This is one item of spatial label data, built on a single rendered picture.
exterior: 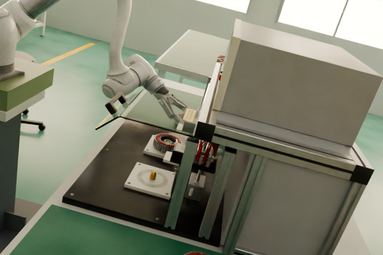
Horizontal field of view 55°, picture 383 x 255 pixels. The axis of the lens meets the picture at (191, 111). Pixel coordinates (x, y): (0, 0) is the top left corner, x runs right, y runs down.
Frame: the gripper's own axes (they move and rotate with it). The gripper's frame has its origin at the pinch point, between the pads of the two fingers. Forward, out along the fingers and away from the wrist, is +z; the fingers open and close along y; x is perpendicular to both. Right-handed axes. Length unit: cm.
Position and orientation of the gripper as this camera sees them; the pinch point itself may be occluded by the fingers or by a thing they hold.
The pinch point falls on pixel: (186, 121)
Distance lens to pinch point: 176.6
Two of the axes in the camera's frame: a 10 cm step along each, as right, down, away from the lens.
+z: 6.7, 7.4, -0.4
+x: -6.5, 6.1, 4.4
